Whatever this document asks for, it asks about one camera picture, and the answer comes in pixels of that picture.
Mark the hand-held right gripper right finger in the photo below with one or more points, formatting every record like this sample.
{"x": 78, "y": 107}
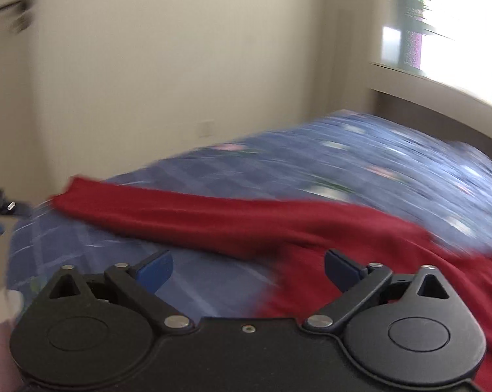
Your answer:
{"x": 341, "y": 271}

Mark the bed with blue printed sheet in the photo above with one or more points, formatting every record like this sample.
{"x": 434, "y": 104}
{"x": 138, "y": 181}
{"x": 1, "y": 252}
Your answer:
{"x": 229, "y": 159}

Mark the beige window ledge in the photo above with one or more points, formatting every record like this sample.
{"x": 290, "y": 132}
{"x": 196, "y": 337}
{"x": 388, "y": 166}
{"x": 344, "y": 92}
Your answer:
{"x": 425, "y": 90}

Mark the dark red garment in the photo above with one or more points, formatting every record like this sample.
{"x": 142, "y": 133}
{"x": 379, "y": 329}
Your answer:
{"x": 229, "y": 228}

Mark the window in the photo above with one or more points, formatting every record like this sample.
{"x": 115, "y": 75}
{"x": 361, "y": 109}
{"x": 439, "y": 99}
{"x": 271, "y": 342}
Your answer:
{"x": 462, "y": 12}

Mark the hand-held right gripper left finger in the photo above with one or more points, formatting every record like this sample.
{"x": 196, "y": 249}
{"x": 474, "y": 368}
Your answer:
{"x": 156, "y": 271}

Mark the grey-blue curtain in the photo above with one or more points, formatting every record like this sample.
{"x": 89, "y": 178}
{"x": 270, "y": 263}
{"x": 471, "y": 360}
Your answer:
{"x": 411, "y": 16}

